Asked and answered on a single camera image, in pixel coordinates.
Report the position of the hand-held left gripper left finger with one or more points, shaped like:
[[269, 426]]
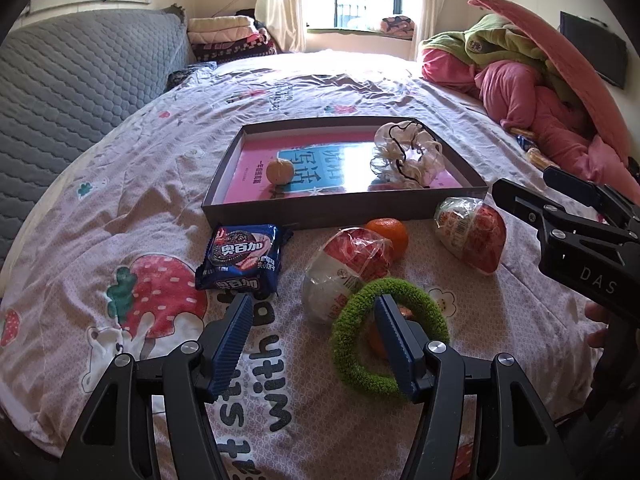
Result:
[[232, 345]]

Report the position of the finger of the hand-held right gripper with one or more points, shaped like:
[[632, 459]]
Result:
[[515, 197], [570, 182]]

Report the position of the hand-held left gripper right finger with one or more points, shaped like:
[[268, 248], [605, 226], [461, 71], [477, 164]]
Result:
[[395, 345]]

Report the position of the orange tangerine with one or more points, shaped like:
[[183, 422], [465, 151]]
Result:
[[387, 235], [375, 342]]

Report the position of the plastic-wrapped red apple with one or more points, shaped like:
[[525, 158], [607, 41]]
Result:
[[475, 235], [340, 265]]

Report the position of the blue cookie packet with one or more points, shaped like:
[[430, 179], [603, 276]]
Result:
[[240, 260]]

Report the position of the grey cardboard box tray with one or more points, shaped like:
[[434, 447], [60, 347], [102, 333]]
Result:
[[310, 215]]

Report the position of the person's right hand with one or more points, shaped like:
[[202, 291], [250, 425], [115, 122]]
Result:
[[596, 317]]

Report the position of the clear wafer packet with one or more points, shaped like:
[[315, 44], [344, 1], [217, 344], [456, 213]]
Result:
[[541, 159]]

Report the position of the blue snack packet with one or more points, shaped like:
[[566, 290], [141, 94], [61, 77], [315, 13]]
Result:
[[525, 140]]

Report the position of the pink quilt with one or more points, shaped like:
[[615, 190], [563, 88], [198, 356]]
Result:
[[515, 85]]

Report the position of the pink quilted cover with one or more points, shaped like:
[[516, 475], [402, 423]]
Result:
[[560, 55]]

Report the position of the black television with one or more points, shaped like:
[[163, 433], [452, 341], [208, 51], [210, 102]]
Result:
[[595, 50]]

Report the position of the green blanket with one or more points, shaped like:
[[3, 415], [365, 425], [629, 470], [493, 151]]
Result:
[[480, 45]]

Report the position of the small yellowish tangerine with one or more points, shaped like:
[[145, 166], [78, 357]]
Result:
[[278, 171]]

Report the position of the strawberry printed bedsheet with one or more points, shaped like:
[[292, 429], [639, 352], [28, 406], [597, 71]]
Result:
[[150, 160]]

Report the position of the patterned folded blanket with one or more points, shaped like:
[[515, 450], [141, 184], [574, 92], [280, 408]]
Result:
[[397, 26]]

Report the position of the dark checkered folded blanket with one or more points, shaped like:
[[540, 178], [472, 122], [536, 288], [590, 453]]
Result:
[[235, 50]]

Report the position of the grey quilted headboard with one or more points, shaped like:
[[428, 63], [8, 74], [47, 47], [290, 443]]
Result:
[[75, 75]]

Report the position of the cream folded blanket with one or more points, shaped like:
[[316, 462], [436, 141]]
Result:
[[220, 27]]

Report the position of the dark bag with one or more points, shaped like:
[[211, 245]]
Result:
[[250, 17]]

